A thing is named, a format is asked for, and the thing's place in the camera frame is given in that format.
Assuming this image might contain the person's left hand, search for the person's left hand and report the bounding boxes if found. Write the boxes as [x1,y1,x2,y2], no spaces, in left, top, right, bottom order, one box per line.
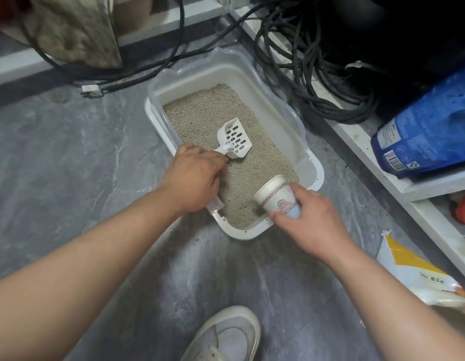
[158,143,228,216]

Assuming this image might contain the person's right hand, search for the person's right hand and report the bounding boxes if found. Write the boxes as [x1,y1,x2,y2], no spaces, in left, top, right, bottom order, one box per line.
[272,183,350,260]

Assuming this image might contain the white printed paper cup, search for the white printed paper cup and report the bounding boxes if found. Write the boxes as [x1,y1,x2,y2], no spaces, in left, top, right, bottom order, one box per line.
[253,174,303,221]

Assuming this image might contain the white slotted litter scoop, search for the white slotted litter scoop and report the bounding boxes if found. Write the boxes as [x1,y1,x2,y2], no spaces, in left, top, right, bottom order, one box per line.
[211,117,253,160]

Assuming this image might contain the person's right forearm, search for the person's right forearm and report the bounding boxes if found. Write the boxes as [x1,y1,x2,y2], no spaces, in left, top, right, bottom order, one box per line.
[325,238,465,361]

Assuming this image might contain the person's left forearm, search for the person's left forearm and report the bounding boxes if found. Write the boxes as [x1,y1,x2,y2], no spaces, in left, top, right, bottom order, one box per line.
[0,188,190,361]

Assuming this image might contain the beige cat litter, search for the beige cat litter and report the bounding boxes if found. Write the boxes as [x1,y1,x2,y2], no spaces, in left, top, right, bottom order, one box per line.
[163,84,300,230]

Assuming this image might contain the white plastic litter box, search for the white plastic litter box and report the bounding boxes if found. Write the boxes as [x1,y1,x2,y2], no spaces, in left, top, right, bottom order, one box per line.
[144,47,326,241]

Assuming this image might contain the person's white shoe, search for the person's white shoe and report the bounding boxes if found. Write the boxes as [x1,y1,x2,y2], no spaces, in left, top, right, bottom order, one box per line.
[179,306,262,361]

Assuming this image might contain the white and yellow bag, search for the white and yellow bag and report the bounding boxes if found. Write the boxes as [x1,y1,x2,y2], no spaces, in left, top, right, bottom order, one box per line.
[375,229,465,329]

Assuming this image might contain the white shelf unit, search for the white shelf unit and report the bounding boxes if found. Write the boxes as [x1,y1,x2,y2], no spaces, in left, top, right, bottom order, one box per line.
[229,4,465,286]

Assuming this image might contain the blue plastic bag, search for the blue plastic bag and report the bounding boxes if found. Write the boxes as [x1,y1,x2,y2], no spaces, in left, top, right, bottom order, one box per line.
[370,63,465,180]

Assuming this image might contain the red object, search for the red object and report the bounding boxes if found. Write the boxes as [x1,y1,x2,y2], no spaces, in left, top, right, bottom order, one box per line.
[448,193,465,226]

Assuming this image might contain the camouflage fabric bag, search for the camouflage fabric bag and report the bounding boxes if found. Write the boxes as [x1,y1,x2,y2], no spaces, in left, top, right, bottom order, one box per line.
[0,0,124,70]

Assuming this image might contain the black bag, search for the black bag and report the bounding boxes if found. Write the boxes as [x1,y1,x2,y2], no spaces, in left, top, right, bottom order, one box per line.
[343,0,465,122]

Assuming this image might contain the black cable with white plug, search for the black cable with white plug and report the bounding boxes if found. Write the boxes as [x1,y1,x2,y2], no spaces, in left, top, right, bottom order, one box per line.
[21,0,186,99]

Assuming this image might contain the coil of black cables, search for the coil of black cables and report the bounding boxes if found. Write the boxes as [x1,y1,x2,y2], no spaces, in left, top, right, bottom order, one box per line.
[254,0,380,125]

